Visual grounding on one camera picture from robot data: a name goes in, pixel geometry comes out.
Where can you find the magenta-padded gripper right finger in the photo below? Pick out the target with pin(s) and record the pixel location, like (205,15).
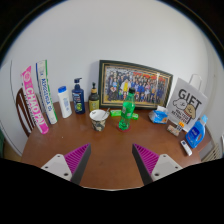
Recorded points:
(146,158)

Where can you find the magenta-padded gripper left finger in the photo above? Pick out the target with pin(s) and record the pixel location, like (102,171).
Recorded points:
(76,158)

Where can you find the green plastic drink bottle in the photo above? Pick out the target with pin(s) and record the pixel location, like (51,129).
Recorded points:
(127,111)

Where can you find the small beige patterned pack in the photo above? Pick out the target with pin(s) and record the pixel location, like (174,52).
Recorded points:
(173,130)

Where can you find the white remote control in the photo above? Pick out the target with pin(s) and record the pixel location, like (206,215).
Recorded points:
(186,148)

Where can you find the patterned ceramic mug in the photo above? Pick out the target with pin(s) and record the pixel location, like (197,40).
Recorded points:
(98,123)

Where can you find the blue tissue pack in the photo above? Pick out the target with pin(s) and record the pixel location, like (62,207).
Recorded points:
(158,116)

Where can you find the metal spoon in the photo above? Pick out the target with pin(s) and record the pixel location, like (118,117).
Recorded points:
(106,113)

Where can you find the white lotion bottle blue cap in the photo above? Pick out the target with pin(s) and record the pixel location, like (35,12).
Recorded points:
(65,105)

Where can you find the blue detergent bottle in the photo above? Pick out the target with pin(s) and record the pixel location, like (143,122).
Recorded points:
(196,135)

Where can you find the dark blue pump bottle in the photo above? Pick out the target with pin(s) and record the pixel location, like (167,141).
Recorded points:
(78,100)

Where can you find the brown pump bottle yellow label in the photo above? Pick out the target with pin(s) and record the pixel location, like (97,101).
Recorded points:
(94,101)

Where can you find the white radiator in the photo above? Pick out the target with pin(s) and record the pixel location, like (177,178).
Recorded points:
(213,153)

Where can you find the white paper gift bag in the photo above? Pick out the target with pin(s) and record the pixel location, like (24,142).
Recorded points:
(188,103)

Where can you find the dark wooden chair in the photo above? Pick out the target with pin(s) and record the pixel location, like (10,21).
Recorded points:
(23,113)

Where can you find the framed group picture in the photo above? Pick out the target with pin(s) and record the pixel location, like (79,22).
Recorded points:
(140,86)

